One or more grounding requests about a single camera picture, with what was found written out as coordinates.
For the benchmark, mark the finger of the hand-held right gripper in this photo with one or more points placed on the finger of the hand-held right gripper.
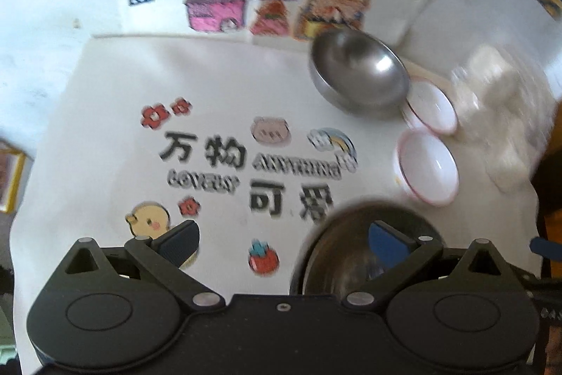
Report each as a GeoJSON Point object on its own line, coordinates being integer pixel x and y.
{"type": "Point", "coordinates": [546, 287]}
{"type": "Point", "coordinates": [549, 251]}

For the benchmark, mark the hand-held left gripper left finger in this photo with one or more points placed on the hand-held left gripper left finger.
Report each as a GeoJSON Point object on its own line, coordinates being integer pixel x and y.
{"type": "Point", "coordinates": [178, 245]}

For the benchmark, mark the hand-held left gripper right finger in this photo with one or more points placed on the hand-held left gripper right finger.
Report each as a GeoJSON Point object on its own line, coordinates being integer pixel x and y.
{"type": "Point", "coordinates": [388, 245]}

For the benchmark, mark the stainless steel plate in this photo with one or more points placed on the stainless steel plate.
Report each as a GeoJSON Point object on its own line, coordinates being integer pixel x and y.
{"type": "Point", "coordinates": [338, 243]}

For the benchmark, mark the white red-rimmed bowl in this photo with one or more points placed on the white red-rimmed bowl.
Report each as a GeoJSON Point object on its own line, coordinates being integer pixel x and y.
{"type": "Point", "coordinates": [428, 168]}
{"type": "Point", "coordinates": [432, 107]}

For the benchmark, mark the stainless steel bowl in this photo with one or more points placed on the stainless steel bowl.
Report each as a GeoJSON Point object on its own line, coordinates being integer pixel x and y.
{"type": "Point", "coordinates": [360, 72]}

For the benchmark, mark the plastic bag of white rolls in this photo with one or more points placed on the plastic bag of white rolls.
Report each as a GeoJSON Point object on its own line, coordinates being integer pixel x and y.
{"type": "Point", "coordinates": [496, 107]}

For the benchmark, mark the white printed cloth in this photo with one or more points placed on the white printed cloth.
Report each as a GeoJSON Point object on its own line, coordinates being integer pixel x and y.
{"type": "Point", "coordinates": [109, 94]}

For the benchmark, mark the yellow framed picture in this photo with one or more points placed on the yellow framed picture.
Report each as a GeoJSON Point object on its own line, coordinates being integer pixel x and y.
{"type": "Point", "coordinates": [11, 177]}

